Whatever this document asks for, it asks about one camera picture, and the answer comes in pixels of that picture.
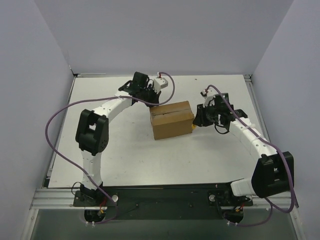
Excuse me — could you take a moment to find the brown cardboard express box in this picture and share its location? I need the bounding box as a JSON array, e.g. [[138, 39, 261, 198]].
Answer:
[[149, 101, 195, 140]]

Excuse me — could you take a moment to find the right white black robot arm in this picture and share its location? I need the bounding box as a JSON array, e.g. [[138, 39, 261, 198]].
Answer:
[[193, 90, 294, 198]]

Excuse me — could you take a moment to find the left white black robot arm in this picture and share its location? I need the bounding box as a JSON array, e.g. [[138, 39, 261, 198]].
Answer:
[[75, 72, 168, 206]]

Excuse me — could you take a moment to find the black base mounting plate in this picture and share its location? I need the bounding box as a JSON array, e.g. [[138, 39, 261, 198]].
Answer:
[[78, 183, 253, 223]]

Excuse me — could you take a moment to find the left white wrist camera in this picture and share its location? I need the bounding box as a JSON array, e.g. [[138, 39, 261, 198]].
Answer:
[[152, 77, 169, 93]]

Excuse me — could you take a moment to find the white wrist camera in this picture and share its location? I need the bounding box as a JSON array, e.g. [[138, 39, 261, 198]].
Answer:
[[200, 89, 216, 108], [152, 77, 169, 93]]

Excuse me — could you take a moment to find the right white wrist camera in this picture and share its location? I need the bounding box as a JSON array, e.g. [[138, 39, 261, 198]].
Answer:
[[200, 89, 216, 108]]

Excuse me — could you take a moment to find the left side aluminium rail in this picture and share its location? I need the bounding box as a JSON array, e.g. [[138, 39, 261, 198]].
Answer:
[[41, 74, 78, 189]]

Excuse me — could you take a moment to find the front aluminium rail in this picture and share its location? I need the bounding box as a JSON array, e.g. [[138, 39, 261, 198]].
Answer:
[[29, 187, 300, 210]]

